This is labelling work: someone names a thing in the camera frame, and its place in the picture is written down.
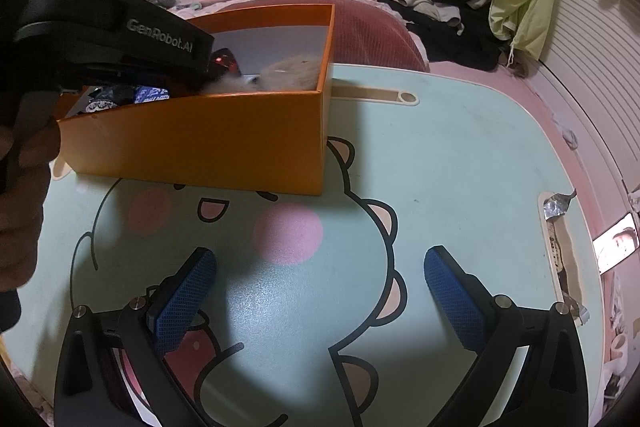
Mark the crumpled foil wrapper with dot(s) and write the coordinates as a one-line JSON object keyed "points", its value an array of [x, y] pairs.
{"points": [[555, 207], [576, 309]]}

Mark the dark red packet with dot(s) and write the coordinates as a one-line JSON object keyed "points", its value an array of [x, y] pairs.
{"points": [[225, 59]]}

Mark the mint cartoon lap table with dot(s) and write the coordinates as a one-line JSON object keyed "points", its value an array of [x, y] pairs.
{"points": [[450, 157]]}

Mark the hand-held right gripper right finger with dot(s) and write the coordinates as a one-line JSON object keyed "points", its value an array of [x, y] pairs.
{"points": [[455, 302]]}

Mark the red ribbed pillow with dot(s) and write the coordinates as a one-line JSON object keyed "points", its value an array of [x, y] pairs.
{"points": [[370, 32]]}

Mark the person's left hand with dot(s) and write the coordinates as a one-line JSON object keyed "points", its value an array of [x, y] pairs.
{"points": [[27, 187]]}

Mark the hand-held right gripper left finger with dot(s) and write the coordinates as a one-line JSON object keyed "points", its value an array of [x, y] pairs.
{"points": [[185, 302]]}

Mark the dark teal patterned packet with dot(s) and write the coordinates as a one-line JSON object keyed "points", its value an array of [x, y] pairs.
{"points": [[100, 101]]}

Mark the lit phone screen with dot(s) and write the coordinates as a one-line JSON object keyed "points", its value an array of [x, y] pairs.
{"points": [[617, 244]]}

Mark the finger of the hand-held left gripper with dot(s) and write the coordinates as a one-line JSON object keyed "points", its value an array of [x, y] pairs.
{"points": [[145, 76]]}

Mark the blue printed packet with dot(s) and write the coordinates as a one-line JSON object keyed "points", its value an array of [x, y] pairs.
{"points": [[150, 94]]}

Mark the orange cardboard box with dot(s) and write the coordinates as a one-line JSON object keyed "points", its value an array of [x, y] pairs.
{"points": [[225, 142]]}

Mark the white louvered closet door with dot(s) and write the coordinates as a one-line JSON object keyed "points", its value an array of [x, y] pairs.
{"points": [[590, 37]]}

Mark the beige crumpled garment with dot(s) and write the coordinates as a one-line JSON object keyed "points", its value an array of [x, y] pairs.
{"points": [[427, 4]]}

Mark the small grey cloth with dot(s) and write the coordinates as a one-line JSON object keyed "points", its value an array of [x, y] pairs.
{"points": [[567, 134]]}

